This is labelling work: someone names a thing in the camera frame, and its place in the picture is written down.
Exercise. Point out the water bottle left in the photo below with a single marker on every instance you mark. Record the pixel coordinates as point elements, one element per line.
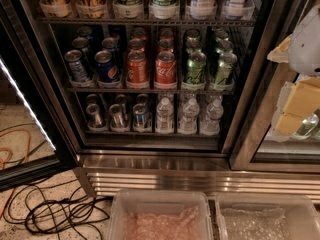
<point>164,117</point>

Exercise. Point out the blue pepsi can front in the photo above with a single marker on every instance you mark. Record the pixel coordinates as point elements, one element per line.
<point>106,67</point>

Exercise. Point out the top wire shelf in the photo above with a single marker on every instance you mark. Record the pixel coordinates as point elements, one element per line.
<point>147,22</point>

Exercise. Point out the open fridge glass door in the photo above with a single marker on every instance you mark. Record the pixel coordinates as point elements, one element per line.
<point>29,106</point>

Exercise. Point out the small can bottom middle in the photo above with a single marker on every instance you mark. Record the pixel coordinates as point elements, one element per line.
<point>117,116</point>

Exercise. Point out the clear bin white contents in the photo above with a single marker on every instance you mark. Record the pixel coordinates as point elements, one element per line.
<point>266,217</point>

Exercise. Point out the water bottle right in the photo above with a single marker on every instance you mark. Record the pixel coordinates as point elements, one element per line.
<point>210,122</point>

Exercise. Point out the red coca-cola can front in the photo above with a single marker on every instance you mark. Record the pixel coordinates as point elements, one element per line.
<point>165,69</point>

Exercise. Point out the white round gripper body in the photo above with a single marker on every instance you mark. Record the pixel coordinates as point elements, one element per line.
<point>306,45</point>

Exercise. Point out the water bottle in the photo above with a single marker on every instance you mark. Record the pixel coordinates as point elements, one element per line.
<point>164,117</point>
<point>210,122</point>
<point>188,120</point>

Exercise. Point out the closed right fridge door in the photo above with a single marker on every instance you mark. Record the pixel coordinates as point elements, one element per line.
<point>253,150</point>

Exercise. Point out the green can front left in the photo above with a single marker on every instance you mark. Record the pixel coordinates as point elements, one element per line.
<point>196,65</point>

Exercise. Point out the small can bottom left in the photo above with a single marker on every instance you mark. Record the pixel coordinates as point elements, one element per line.
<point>95,117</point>

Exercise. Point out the steel fridge base grille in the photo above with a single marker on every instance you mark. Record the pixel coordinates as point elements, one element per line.
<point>104,175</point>

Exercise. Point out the middle wire shelf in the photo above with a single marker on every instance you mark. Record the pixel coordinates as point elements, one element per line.
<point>153,91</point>

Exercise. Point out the clear bin pink contents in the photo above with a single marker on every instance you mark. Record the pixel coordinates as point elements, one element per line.
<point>160,215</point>

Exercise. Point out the orange soda can front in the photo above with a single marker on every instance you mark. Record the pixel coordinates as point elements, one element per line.
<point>137,67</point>

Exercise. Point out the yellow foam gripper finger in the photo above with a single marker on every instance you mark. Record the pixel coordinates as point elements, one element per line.
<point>296,102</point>
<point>280,53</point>

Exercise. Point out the wire shelf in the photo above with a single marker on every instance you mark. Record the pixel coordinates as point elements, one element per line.
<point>153,91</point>
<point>147,22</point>

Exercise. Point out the green can front right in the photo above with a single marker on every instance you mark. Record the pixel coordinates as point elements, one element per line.
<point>225,66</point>

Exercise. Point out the small blue can bottom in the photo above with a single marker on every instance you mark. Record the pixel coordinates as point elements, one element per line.
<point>141,116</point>

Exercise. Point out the green can behind glass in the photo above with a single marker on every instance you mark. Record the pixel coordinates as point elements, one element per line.
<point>306,127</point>

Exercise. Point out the water bottle middle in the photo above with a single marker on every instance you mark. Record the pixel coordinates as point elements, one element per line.
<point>188,120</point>

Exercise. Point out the silver blue can front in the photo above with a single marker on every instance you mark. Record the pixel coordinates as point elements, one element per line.
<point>76,65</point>

